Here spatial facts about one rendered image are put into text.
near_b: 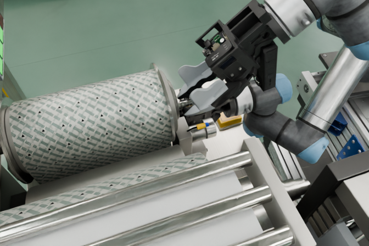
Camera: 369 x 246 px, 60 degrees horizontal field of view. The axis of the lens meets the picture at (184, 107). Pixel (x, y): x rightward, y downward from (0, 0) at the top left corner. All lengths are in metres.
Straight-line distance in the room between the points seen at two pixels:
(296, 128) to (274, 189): 0.57
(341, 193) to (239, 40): 0.27
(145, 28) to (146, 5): 0.33
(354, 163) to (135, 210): 0.20
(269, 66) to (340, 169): 0.27
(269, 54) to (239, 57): 0.06
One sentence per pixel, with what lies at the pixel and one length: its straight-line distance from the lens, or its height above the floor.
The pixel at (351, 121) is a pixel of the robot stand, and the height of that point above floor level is 0.70.
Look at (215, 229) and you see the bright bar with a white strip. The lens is 0.28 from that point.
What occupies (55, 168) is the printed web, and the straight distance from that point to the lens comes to 0.57.
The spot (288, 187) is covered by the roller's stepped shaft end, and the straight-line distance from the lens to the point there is 0.40.
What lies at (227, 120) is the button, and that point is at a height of 0.92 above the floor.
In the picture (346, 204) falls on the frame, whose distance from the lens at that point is 0.33.
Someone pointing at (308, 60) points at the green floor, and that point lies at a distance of 2.65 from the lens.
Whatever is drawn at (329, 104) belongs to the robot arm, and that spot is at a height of 1.11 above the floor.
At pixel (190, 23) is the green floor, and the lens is 2.83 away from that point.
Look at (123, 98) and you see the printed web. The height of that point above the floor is 1.31.
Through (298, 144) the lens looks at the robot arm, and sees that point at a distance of 0.83.
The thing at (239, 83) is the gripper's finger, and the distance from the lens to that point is 0.52.
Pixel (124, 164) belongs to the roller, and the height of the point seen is 1.23.
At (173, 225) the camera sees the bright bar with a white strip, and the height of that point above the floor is 1.46.
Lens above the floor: 1.70
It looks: 52 degrees down
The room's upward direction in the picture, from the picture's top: straight up
